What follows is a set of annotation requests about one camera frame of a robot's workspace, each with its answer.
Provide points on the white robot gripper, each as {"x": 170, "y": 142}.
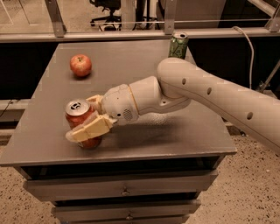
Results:
{"x": 118, "y": 102}

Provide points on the red coke can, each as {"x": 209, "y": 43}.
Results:
{"x": 81, "y": 116}

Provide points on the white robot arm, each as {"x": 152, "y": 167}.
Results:
{"x": 176, "y": 83}

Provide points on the red apple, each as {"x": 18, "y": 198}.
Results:
{"x": 81, "y": 65}

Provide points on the green soda can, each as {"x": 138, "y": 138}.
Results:
{"x": 178, "y": 45}

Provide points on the grey drawer cabinet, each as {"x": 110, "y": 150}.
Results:
{"x": 191, "y": 139}

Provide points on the upper grey drawer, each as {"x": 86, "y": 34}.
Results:
{"x": 120, "y": 186}

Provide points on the grey drawer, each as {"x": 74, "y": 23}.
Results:
{"x": 120, "y": 186}
{"x": 127, "y": 211}

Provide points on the lower grey drawer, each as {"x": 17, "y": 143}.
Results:
{"x": 127, "y": 211}

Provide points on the metal railing frame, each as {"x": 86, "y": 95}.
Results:
{"x": 82, "y": 20}

